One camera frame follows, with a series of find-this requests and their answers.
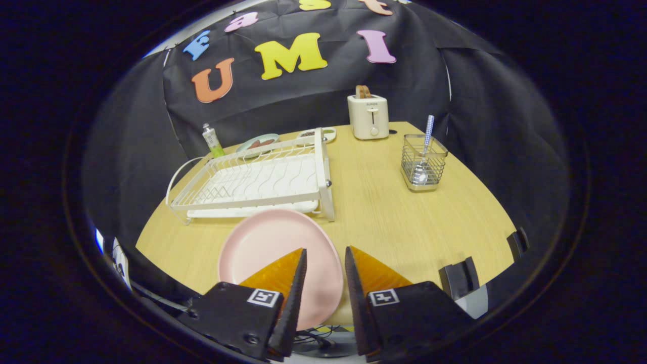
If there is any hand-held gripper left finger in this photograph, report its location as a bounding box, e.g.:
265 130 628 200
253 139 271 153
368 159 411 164
177 248 308 362

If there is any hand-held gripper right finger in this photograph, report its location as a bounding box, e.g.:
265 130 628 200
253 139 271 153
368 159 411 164
345 246 476 363

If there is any pink plate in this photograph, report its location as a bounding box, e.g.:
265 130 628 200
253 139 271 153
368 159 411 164
218 209 344 332

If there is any white wire dish rack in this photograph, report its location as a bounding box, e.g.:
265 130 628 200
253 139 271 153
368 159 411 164
166 127 336 225

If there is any metal wire basket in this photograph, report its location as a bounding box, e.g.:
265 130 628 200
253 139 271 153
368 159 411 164
401 133 449 192

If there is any blue checked handle spoon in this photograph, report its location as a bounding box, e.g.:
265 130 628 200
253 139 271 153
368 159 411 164
411 115 435 185

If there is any small green plate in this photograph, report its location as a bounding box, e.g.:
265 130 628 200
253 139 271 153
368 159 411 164
236 133 280 153

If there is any small white divided dish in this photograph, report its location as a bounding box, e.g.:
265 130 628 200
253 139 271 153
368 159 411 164
297 127 337 145

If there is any black table clamp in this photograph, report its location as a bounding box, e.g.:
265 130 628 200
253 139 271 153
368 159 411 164
439 257 480 300
507 227 530 262

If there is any white and blue object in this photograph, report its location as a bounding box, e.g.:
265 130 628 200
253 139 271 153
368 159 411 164
95 229 133 291

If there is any green liquid bottle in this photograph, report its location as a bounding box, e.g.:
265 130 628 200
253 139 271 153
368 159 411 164
202 123 225 158

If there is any white toaster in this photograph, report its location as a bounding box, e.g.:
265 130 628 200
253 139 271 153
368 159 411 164
347 94 390 141

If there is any black backdrop cloth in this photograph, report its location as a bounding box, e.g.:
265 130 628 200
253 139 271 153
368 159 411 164
83 0 572 253

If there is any black cable bundle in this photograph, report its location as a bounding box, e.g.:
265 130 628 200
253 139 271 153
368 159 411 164
296 325 357 357

